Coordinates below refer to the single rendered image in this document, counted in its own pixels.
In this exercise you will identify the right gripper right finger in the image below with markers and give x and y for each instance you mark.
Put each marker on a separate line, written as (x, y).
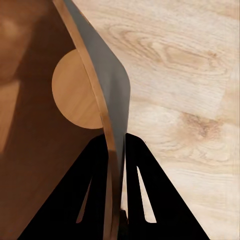
(174, 219)

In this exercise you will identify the trash can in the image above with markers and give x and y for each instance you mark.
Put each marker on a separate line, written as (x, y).
(60, 86)

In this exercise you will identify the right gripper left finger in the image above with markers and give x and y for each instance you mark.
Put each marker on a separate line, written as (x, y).
(56, 219)

